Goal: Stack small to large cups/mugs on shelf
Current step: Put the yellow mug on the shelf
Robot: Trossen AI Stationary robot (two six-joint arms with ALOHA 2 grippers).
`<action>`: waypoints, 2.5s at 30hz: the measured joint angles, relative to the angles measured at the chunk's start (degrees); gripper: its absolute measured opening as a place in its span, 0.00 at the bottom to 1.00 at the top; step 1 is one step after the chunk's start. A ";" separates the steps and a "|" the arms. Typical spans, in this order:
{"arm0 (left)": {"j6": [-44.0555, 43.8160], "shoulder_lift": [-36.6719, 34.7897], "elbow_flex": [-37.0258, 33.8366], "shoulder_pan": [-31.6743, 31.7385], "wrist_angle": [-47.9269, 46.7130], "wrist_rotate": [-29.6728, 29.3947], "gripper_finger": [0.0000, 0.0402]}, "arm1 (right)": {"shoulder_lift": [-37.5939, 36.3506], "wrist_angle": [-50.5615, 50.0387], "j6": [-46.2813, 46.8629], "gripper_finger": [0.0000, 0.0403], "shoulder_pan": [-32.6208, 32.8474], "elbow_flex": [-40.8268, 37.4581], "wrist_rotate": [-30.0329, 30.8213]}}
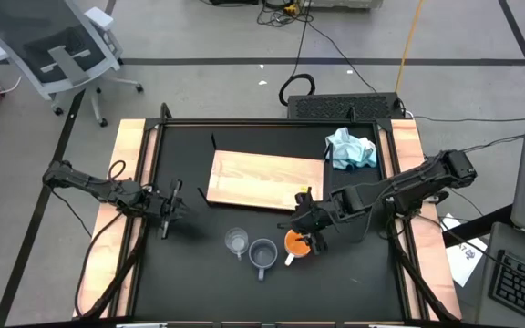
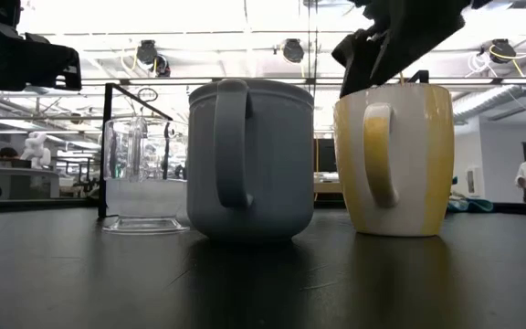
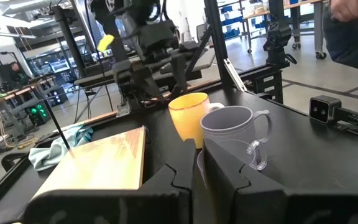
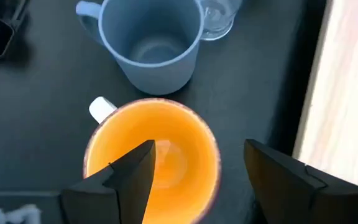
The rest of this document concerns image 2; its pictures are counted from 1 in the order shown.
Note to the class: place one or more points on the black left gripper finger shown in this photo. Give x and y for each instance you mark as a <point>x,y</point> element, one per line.
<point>62,61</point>

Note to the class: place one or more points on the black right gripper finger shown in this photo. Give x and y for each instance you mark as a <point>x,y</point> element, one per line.
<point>409,45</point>
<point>359,59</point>

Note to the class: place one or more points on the yellow and white mug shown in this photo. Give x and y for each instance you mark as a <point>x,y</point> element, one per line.
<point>409,160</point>

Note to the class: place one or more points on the grey mug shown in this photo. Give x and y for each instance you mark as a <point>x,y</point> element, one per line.
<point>272,160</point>

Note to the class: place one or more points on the clear glass cup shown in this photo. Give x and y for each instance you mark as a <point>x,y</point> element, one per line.
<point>144,201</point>

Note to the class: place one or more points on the black vertical pole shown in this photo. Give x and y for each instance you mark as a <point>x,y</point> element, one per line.
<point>315,45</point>

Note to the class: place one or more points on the white robot figure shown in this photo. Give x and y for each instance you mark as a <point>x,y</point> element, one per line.
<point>37,151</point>

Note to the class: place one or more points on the wooden cutting board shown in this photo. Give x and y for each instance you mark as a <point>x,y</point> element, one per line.
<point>105,151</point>

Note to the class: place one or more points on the grey workbench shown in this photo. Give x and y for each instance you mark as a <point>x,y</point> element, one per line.
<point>25,183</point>

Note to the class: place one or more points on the light blue cloth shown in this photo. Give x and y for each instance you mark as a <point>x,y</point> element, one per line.
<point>473,205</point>

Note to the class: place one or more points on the silver ribbed duct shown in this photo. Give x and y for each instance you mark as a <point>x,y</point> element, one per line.
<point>487,100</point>

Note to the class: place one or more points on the white wall dispenser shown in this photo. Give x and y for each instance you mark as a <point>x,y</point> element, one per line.
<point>473,182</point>

